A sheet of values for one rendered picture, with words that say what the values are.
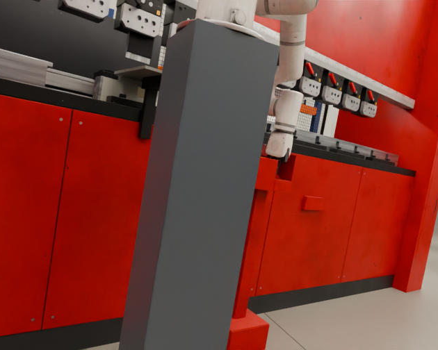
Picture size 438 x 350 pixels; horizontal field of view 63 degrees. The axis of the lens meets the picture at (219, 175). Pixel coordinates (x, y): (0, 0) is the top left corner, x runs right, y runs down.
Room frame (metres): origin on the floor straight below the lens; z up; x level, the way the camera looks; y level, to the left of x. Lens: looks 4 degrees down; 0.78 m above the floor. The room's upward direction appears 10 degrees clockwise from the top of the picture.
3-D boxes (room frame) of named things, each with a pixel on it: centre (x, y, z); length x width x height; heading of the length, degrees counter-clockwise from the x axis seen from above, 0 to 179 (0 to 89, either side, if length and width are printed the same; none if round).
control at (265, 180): (1.45, -0.16, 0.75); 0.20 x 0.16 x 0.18; 126
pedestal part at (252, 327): (1.42, -0.18, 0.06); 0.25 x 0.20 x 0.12; 36
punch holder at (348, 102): (2.26, -0.70, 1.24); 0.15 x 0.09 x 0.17; 128
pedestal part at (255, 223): (1.45, -0.16, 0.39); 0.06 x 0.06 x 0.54; 36
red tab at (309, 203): (1.92, -0.52, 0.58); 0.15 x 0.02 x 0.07; 128
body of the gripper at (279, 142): (1.46, -0.22, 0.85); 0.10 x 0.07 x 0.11; 36
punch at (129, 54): (1.41, 0.38, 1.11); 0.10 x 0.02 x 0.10; 128
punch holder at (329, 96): (2.13, -0.54, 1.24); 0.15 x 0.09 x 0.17; 128
